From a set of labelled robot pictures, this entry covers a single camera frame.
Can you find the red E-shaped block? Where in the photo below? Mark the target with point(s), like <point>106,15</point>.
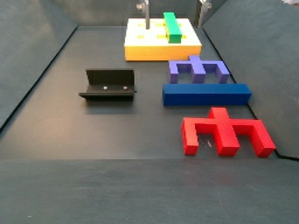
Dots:
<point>226,128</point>

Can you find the blue bar block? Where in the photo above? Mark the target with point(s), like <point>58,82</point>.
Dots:
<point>205,94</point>

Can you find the black angle bracket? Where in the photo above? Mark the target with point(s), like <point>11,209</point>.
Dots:
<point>110,85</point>

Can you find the green bar block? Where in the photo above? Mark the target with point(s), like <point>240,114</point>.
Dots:
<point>173,28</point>

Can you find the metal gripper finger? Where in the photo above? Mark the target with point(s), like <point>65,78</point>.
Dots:
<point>143,6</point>
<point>205,7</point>

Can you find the yellow slotted board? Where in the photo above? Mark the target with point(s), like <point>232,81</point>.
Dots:
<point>147,44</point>

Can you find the purple E-shaped block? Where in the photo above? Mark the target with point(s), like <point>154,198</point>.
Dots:
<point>198,68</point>

